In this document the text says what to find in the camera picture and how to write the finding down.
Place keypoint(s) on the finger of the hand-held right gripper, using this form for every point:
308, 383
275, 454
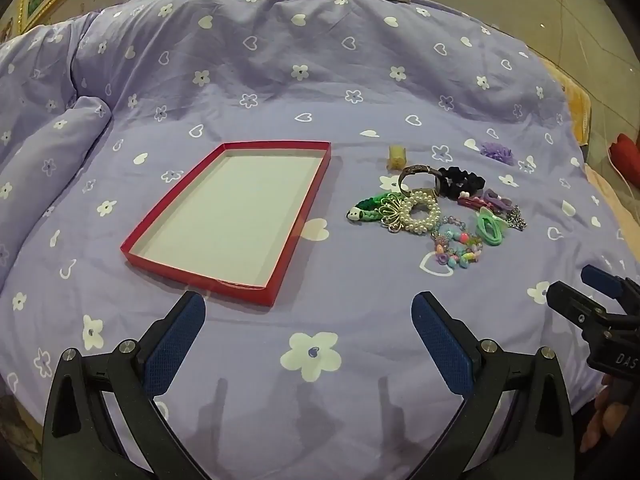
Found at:
570, 302
602, 282

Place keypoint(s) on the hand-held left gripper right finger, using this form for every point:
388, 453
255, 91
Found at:
442, 345

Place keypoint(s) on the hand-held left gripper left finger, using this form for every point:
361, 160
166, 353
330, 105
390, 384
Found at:
175, 345

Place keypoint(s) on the silver butterfly brooch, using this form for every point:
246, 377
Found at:
395, 216

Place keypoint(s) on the red shallow box tray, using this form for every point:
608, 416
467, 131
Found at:
225, 210

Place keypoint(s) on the black scrunchie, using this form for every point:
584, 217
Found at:
457, 180

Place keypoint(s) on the brown bangle watch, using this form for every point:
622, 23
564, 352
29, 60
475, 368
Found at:
412, 175

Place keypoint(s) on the small yellow hair clip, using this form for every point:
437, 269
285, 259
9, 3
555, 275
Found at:
395, 157

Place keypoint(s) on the person's right hand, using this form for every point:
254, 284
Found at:
605, 417

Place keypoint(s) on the red cushion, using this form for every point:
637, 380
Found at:
627, 157

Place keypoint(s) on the red hair clip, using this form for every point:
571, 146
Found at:
470, 202

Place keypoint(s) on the purple flower hair clip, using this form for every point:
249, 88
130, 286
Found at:
497, 152

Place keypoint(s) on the yellow orange mat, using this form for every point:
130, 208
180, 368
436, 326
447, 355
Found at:
580, 105

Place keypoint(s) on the purple floral duvet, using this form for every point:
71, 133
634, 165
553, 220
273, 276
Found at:
300, 110

